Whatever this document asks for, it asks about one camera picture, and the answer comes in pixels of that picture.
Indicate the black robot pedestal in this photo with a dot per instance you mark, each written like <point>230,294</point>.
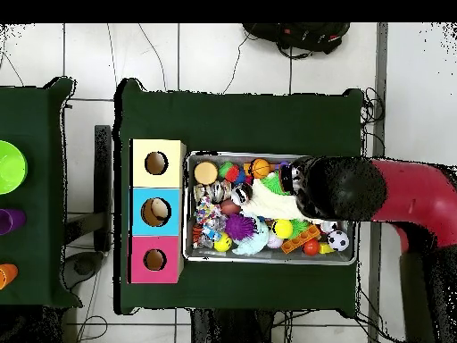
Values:
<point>232,328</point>

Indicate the silver mesh bin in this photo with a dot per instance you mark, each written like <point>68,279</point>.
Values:
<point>250,259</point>

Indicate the orange cup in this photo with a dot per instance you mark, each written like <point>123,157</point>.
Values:
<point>8,275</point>

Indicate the purple spiky ball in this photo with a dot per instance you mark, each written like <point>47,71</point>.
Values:
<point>240,227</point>

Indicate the cream knitted cloth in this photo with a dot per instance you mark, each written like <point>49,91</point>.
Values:
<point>271,206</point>

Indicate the dark green table cloth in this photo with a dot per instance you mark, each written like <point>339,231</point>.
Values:
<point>28,114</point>
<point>242,121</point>

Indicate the yellow smiley ball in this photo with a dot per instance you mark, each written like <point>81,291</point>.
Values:
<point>222,243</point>

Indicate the black and white soccer ball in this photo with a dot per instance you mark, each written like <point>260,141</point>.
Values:
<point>338,240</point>

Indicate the wooden box with three holes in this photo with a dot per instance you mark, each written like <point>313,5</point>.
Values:
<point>171,210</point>

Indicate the purple cup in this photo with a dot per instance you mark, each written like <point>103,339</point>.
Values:
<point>12,221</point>

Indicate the lime green bowl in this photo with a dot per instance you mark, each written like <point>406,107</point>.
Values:
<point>10,168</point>

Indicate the plain yellow ball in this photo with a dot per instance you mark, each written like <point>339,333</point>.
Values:
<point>282,228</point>

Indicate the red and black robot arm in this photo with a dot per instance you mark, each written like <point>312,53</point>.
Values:
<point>410,193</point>

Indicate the orange round foam disc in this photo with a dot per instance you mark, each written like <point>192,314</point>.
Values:
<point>205,173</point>

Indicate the orange toy basketball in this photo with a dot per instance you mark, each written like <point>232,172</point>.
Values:
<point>260,168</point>

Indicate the black backpack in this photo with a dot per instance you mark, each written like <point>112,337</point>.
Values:
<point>300,34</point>

